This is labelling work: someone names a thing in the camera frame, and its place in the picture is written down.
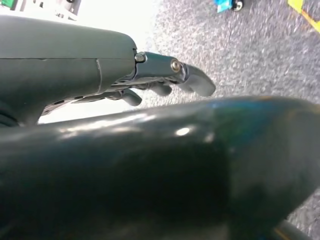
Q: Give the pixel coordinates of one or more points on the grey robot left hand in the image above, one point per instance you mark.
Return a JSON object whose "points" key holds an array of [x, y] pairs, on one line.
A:
{"points": [[62, 59]]}

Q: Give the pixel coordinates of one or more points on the yellow tape rectangle outline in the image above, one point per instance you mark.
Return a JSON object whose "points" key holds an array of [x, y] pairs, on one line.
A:
{"points": [[309, 18]]}

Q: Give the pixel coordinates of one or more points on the dark robot lower body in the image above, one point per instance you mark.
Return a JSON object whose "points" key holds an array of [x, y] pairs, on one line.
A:
{"points": [[275, 149]]}

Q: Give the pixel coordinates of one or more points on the blue metal shelf rack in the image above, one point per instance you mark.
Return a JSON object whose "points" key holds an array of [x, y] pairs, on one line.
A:
{"points": [[223, 5]]}

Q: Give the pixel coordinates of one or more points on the green plastic crate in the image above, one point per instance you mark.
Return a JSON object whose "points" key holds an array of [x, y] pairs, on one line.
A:
{"points": [[7, 3]]}

